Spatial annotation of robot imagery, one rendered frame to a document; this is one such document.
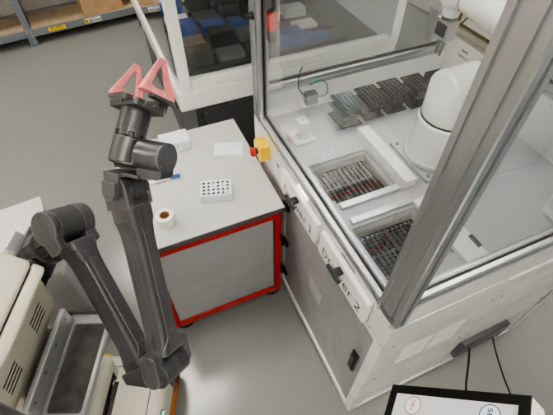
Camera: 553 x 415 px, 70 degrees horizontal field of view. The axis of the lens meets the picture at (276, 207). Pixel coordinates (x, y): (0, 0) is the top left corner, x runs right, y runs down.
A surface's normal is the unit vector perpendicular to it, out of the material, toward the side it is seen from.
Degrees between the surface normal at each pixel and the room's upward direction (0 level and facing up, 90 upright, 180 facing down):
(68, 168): 0
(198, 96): 90
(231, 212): 0
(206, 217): 0
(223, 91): 90
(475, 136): 90
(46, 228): 57
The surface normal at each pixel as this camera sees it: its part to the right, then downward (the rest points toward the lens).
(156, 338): -0.38, 0.07
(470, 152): -0.92, 0.30
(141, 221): 0.90, -0.09
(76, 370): 0.00, -0.65
